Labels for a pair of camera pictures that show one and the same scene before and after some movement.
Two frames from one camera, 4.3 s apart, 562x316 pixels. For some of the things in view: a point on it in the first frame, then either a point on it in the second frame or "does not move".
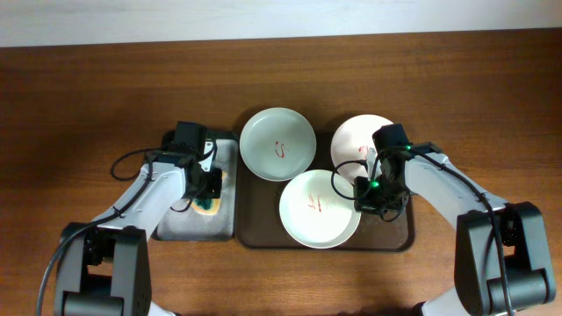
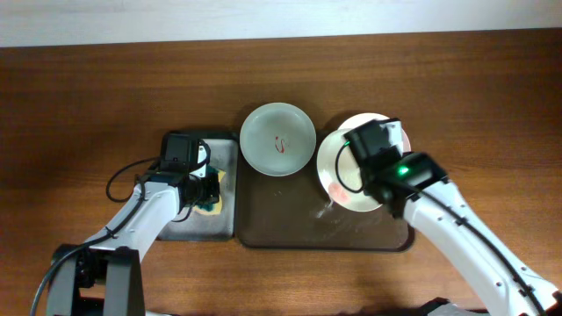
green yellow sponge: (212, 205) does not move
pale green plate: (277, 144) does not move
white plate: (314, 214) → (339, 169)
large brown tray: (259, 224) does not move
